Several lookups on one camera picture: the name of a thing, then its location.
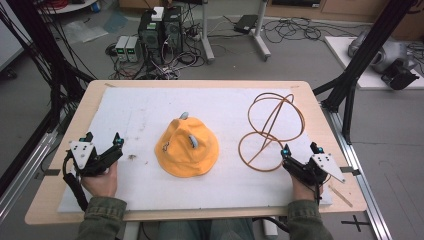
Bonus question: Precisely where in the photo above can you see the white foam mat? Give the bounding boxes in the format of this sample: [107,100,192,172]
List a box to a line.
[57,85,334,214]

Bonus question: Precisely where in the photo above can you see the black frame post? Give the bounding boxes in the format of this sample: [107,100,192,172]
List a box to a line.
[0,0,96,198]
[312,0,424,145]

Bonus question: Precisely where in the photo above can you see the clear plastic sheet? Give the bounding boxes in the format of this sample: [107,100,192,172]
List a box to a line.
[61,19,109,44]

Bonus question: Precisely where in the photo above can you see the grey bench power supply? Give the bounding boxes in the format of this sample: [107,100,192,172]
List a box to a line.
[125,35,142,63]
[114,35,130,63]

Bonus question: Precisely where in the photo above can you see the orange wire hat stand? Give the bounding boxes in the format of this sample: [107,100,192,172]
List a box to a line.
[237,92,306,173]

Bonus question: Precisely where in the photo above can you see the white desk stand legs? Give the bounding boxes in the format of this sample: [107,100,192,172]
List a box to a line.
[199,0,272,65]

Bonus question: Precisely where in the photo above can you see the flat black box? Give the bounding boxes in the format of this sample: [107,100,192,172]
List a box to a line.
[233,14,260,35]

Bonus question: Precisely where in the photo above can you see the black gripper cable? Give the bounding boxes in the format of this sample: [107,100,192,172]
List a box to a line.
[61,151,90,212]
[312,173,332,206]

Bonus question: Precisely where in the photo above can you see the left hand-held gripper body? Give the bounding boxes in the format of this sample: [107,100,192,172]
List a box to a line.
[62,139,116,178]

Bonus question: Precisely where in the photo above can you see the aluminium rail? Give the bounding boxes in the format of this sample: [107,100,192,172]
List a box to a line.
[320,102,394,240]
[0,109,73,225]

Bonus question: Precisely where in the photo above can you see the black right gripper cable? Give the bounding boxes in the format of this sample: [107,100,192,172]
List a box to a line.
[312,173,332,206]

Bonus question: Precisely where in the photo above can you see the orange bucket hat with horns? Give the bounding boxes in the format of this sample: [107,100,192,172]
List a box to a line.
[154,111,220,179]

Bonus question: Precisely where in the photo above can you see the white floor platform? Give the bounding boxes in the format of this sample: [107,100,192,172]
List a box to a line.
[323,35,424,91]

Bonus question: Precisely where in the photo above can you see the thin wooden stick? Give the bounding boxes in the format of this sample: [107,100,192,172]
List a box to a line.
[327,184,354,208]

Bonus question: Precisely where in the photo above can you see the small white box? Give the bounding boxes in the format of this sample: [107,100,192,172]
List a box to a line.
[150,6,165,22]

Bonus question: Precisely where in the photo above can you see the grey robot head shell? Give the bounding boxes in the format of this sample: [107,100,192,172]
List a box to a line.
[347,30,421,91]

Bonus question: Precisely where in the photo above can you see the wooden table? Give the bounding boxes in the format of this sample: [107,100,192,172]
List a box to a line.
[24,79,368,226]

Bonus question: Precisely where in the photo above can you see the tangle of floor cables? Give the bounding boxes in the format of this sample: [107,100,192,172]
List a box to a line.
[261,16,368,46]

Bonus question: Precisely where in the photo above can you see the person's right hand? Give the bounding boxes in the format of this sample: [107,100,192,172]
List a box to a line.
[281,160,324,202]

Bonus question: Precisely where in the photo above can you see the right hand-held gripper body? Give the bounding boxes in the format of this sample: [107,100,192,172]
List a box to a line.
[294,152,347,188]

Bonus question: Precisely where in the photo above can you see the black computer tower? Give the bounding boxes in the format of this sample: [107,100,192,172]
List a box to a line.
[162,6,184,56]
[137,9,165,65]

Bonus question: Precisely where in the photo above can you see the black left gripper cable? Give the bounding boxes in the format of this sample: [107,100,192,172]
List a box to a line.
[61,151,90,212]

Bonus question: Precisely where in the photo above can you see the person's left hand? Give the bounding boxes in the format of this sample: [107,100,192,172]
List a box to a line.
[80,161,119,198]

